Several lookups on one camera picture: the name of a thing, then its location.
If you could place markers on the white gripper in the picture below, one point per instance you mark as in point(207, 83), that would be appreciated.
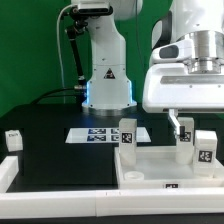
point(169, 87)

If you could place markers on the white fence left wall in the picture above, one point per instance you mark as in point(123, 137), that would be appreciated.
point(8, 171)

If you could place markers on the marker sheet with tags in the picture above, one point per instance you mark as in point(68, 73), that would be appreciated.
point(106, 135)

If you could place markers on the white fence front wall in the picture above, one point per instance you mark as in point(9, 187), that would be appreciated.
point(111, 203)

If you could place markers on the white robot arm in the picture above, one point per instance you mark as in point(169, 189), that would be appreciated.
point(109, 90)

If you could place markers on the black camera stand pole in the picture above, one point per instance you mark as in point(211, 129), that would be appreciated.
point(73, 31)

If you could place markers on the white square table top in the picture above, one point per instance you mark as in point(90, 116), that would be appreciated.
point(156, 168)

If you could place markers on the white fence wall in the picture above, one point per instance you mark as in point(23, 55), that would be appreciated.
point(111, 203)
point(8, 171)

